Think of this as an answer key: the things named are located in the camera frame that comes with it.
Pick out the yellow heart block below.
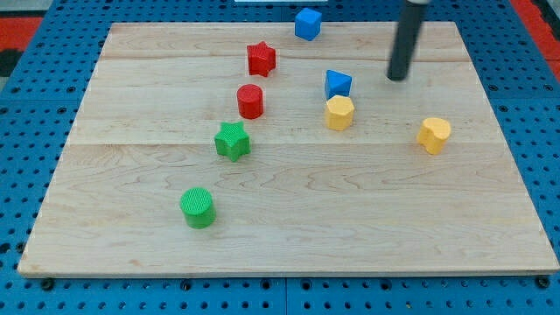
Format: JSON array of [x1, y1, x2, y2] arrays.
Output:
[[416, 117, 452, 155]]

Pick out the yellow hexagon block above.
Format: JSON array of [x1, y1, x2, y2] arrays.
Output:
[[325, 95, 355, 131]]

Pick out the green star block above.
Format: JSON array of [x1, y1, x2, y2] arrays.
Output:
[[214, 122, 251, 162]]

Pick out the red cylinder block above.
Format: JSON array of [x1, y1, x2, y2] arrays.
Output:
[[236, 84, 264, 119]]

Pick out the wooden board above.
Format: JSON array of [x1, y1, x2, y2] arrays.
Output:
[[18, 22, 559, 278]]

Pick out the blue triangle block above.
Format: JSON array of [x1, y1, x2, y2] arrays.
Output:
[[325, 70, 353, 99]]

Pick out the green cylinder block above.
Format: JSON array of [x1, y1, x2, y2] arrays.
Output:
[[179, 187, 216, 229]]

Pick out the red star block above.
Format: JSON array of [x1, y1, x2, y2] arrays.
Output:
[[247, 41, 277, 77]]

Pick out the blue cube block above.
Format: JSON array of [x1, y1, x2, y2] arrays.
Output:
[[294, 8, 322, 41]]

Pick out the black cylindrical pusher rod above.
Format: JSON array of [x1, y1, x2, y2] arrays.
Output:
[[386, 0, 431, 81]]

